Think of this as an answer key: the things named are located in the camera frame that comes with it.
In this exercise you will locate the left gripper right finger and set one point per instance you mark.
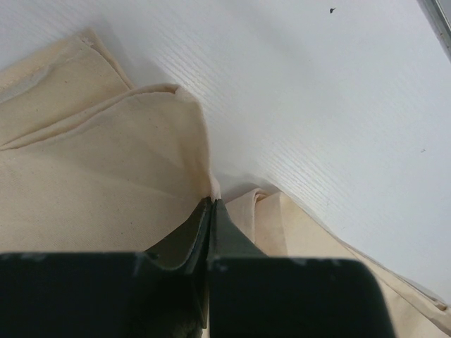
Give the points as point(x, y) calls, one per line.
point(255, 295)

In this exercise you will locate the back aluminium rail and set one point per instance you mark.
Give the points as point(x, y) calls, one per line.
point(438, 13)

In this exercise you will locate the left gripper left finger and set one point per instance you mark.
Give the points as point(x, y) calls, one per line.
point(159, 292)

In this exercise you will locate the beige cloth wrap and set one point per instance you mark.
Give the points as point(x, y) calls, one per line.
point(88, 162)

